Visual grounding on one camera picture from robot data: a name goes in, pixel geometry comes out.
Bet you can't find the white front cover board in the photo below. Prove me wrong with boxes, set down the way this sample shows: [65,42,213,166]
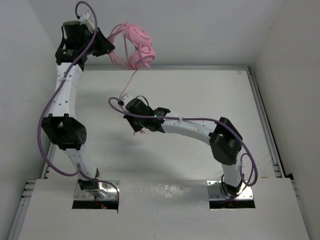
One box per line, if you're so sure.
[19,178,309,240]

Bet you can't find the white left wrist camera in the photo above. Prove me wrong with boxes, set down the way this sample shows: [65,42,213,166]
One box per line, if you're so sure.
[79,10,95,32]

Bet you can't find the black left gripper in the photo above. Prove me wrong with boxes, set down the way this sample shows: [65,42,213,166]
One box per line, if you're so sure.
[80,27,115,58]

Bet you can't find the metal base mounting plate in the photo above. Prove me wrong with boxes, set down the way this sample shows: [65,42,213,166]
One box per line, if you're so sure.
[206,180,254,201]

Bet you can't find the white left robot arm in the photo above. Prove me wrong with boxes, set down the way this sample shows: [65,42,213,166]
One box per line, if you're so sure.
[38,20,115,194]

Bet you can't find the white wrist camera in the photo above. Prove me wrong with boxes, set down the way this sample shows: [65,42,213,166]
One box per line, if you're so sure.
[79,10,95,32]
[119,93,135,106]

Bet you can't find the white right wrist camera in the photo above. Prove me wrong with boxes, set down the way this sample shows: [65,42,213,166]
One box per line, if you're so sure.
[119,93,135,106]

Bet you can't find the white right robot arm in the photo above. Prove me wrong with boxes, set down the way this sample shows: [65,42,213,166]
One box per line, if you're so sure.
[120,94,243,198]

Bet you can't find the pink headphones with cable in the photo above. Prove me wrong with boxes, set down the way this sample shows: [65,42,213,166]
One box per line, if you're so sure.
[107,22,157,137]

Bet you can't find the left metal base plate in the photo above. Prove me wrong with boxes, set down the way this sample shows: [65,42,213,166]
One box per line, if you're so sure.
[74,179,120,201]

